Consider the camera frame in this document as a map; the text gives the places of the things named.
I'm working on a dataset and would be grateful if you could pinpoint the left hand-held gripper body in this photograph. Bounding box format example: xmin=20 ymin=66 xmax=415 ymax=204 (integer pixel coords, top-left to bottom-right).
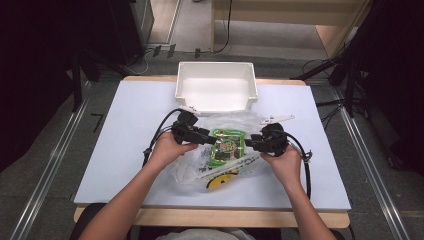
xmin=170 ymin=105 xmax=205 ymax=146

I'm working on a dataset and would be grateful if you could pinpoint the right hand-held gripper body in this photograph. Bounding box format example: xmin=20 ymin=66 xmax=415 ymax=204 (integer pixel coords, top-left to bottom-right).
xmin=255 ymin=114 xmax=296 ymax=157

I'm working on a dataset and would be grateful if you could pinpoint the green snack packet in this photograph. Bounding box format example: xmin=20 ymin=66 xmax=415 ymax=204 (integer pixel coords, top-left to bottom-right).
xmin=208 ymin=128 xmax=247 ymax=168

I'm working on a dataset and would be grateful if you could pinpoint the translucent smiley plastic bag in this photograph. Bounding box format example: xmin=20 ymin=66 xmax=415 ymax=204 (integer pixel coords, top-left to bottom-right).
xmin=167 ymin=110 xmax=268 ymax=195

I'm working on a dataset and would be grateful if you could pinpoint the person's left hand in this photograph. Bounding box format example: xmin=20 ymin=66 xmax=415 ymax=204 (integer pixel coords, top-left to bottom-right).
xmin=147 ymin=131 xmax=200 ymax=173

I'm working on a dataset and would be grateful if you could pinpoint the person's right hand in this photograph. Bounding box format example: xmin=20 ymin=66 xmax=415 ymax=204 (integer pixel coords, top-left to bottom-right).
xmin=260 ymin=144 xmax=303 ymax=190

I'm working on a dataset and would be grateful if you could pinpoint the white plastic bin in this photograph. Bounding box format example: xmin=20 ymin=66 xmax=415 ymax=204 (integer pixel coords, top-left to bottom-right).
xmin=174 ymin=60 xmax=260 ymax=114

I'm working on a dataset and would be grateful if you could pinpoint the wooden table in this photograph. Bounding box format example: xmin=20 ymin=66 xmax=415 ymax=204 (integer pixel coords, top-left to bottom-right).
xmin=73 ymin=75 xmax=351 ymax=230

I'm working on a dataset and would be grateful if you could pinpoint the black tripod stand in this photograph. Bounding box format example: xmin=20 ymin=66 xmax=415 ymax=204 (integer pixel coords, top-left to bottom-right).
xmin=292 ymin=39 xmax=368 ymax=118

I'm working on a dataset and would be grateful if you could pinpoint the person's grey clothing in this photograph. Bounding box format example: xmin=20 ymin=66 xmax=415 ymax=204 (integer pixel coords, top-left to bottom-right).
xmin=156 ymin=227 xmax=256 ymax=240

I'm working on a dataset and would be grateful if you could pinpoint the dark cabinet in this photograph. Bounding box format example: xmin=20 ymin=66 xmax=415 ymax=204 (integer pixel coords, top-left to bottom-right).
xmin=108 ymin=0 xmax=155 ymax=67

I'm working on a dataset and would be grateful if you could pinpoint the black metal stand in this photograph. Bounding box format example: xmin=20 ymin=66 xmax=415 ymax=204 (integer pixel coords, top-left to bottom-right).
xmin=70 ymin=49 xmax=85 ymax=113

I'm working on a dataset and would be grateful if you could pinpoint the light wooden desk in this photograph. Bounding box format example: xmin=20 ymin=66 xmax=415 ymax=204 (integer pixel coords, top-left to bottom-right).
xmin=210 ymin=0 xmax=372 ymax=60

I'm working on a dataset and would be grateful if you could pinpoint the left hand-held gripper black cable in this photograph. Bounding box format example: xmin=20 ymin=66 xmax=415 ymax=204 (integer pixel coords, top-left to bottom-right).
xmin=142 ymin=107 xmax=185 ymax=168

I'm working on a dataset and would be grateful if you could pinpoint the hand-held gripper black cable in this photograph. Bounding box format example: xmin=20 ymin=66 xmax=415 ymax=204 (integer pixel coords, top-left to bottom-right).
xmin=284 ymin=131 xmax=313 ymax=202
xmin=142 ymin=107 xmax=185 ymax=168

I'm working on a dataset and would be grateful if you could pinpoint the right hand-held gripper black cable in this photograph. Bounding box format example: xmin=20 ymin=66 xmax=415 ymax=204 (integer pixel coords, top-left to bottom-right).
xmin=284 ymin=131 xmax=313 ymax=202

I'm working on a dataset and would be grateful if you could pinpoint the white floor cable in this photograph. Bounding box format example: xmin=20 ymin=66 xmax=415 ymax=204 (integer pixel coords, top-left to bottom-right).
xmin=123 ymin=49 xmax=150 ymax=76

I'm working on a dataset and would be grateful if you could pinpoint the metal floor rail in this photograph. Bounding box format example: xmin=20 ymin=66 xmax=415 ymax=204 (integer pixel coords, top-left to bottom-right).
xmin=9 ymin=80 xmax=93 ymax=240
xmin=329 ymin=84 xmax=412 ymax=240

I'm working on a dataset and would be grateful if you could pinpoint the hanging black cable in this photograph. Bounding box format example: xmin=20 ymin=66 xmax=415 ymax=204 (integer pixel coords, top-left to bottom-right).
xmin=213 ymin=0 xmax=234 ymax=55

